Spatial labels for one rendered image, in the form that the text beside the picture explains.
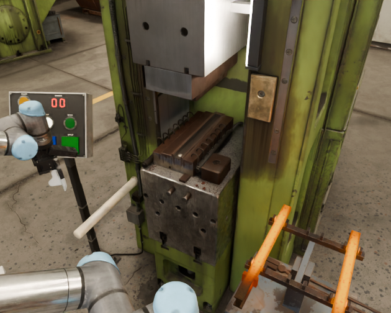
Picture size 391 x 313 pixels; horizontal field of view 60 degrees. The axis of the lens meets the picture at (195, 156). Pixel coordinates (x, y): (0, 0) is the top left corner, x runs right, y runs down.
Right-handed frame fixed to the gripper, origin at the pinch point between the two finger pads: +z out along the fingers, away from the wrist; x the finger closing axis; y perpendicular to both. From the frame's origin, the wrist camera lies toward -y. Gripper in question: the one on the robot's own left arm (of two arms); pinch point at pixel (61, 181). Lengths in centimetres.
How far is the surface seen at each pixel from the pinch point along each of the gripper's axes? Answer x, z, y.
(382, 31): -147, 66, -550
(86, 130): -10.0, -12.9, -17.5
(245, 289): 82, -3, -25
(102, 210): -4.7, 29.7, -14.9
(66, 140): -12.9, -9.6, -9.1
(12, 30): -455, 50, -68
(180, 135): 8, -6, -54
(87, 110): -13.6, -19.6, -20.6
